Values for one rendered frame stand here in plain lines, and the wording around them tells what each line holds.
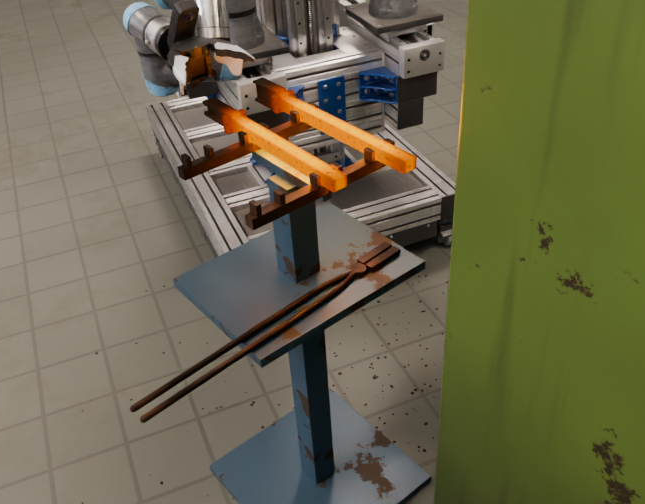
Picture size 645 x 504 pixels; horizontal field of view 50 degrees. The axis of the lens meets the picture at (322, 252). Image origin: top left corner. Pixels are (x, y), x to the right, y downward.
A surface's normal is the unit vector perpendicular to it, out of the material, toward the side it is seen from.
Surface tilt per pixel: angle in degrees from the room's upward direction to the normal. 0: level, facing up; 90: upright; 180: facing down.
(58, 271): 0
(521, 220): 90
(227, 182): 0
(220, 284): 0
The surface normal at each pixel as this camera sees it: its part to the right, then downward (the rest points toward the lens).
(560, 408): -0.79, 0.40
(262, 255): -0.06, -0.80
